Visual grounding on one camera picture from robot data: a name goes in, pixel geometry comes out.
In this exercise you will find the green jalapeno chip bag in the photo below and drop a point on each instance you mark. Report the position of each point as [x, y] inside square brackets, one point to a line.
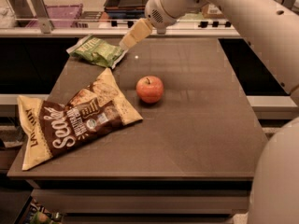
[97, 51]

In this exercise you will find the purple plastic crate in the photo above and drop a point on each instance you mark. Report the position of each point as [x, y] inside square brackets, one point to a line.
[64, 16]

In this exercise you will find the cardboard box with label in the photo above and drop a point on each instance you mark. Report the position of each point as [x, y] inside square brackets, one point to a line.
[210, 11]

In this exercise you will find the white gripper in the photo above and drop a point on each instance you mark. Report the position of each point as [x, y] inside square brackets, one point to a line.
[159, 12]

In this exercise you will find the red apple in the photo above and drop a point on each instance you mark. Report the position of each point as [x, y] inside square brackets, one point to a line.
[149, 89]

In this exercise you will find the brown table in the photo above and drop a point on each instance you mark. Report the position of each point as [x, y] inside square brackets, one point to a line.
[193, 153]

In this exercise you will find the glass railing with metal posts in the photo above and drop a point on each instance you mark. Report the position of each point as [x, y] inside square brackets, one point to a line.
[29, 18]

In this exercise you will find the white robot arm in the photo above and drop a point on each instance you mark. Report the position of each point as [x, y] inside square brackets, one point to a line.
[268, 50]

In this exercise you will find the brown yellow multigrain chip bag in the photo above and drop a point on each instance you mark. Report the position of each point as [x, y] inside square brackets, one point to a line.
[54, 129]

